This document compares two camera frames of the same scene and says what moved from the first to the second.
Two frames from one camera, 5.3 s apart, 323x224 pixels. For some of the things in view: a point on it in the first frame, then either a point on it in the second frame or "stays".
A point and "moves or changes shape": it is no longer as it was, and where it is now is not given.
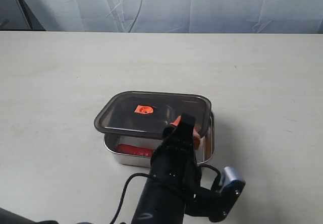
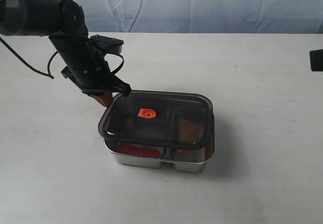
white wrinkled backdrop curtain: [209, 7] stays
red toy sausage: [134, 150] stays
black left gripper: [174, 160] -> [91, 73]
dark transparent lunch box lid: [146, 114] moves or changes shape
